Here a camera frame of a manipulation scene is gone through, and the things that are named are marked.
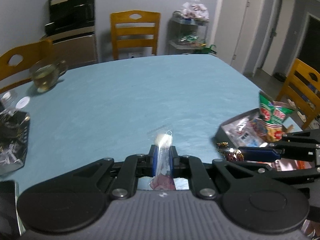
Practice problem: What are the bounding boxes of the white cap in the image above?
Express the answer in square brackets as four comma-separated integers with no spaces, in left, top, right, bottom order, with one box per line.
[15,96,31,110]

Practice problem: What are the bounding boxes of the clear glass jar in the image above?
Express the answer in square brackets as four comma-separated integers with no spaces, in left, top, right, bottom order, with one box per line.
[0,91,17,108]

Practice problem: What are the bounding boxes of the black foil bag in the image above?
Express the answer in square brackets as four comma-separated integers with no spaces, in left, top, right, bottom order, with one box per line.
[0,110,31,175]

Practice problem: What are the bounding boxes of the grey tray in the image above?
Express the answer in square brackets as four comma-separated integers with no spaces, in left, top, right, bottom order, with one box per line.
[215,108,318,173]

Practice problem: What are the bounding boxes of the wooden chair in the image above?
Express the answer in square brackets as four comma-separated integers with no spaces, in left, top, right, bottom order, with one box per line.
[0,39,53,93]
[275,58,320,130]
[110,10,161,60]

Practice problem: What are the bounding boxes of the grey door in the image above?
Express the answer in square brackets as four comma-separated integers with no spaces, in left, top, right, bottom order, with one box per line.
[261,0,295,77]

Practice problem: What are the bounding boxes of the pile of green snack packets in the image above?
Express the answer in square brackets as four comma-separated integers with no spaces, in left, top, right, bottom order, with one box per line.
[177,34,200,46]

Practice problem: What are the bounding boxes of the plastic bag of snacks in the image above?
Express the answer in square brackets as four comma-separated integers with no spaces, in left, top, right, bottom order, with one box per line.
[179,0,210,22]

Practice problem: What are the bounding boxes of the red blue snack packet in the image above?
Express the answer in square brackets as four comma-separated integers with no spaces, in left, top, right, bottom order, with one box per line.
[251,119,269,143]

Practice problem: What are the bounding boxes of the white door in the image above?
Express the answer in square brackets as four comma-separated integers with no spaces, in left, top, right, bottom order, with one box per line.
[231,0,279,77]

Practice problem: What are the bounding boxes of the black tea machine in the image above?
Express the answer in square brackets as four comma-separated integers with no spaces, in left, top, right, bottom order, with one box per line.
[45,0,96,37]

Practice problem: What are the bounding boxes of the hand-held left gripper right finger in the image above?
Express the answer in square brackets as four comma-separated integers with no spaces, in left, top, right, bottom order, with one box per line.
[168,145,285,200]

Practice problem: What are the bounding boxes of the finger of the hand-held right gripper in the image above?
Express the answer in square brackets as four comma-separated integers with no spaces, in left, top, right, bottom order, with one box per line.
[237,131,320,162]
[240,161,320,188]

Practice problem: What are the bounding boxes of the glass teapot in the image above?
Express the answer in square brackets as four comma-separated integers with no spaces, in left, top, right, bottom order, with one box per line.
[29,60,68,93]

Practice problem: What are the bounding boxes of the green chip bag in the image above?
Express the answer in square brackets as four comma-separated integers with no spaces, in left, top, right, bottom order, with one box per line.
[258,91,297,143]

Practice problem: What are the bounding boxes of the dark gold candy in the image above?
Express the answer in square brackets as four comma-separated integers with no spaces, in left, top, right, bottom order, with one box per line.
[216,142,245,162]

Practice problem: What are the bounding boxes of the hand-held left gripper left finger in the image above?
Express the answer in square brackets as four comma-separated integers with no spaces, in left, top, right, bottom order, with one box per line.
[45,144,158,200]

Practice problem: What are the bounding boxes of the clear white candy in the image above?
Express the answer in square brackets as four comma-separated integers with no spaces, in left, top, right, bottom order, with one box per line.
[147,130,175,190]

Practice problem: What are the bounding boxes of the glass shelf cart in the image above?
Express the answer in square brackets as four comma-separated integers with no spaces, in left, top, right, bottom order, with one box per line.
[167,11,210,54]

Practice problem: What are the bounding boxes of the black smartphone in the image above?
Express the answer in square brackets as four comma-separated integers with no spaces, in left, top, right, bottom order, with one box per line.
[0,180,20,239]

